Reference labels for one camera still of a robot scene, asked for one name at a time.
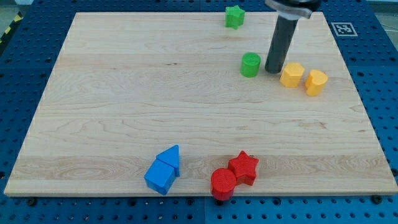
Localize green cylinder block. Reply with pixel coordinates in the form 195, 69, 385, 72
240, 52, 261, 78

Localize robot arm flange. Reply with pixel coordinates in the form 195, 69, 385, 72
264, 0, 322, 20

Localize wooden board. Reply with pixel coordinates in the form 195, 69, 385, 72
4, 12, 397, 197

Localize blue triangle block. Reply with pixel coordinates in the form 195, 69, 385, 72
156, 145, 180, 177

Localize red star block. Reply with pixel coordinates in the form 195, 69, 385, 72
228, 151, 259, 185

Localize red cylinder block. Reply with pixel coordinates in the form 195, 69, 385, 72
211, 168, 236, 201

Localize blue cube block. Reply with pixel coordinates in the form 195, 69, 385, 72
144, 159, 176, 195

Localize green star block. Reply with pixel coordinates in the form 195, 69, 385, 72
224, 5, 245, 29

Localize yellow hexagon block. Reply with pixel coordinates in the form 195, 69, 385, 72
280, 62, 305, 88

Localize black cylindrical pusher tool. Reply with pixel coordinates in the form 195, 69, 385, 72
265, 16, 298, 74

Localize yellow heart block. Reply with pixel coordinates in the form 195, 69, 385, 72
305, 70, 328, 96

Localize white fiducial marker tag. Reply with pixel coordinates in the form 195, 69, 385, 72
331, 22, 358, 37

